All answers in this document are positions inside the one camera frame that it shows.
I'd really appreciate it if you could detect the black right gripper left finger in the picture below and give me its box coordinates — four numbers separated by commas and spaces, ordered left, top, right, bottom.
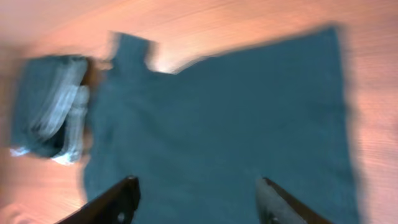
58, 176, 141, 224

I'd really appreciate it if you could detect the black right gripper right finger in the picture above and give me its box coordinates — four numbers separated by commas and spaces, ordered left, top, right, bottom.
256, 178, 331, 224

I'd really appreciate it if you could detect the grey folded garment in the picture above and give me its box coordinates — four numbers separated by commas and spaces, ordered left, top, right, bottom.
9, 85, 91, 166

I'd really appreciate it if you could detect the folded dark clothes stack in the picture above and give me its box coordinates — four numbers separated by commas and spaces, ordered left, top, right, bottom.
10, 55, 88, 158

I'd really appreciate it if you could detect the dark teal t-shirt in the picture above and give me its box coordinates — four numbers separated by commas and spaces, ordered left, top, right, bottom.
84, 26, 359, 223

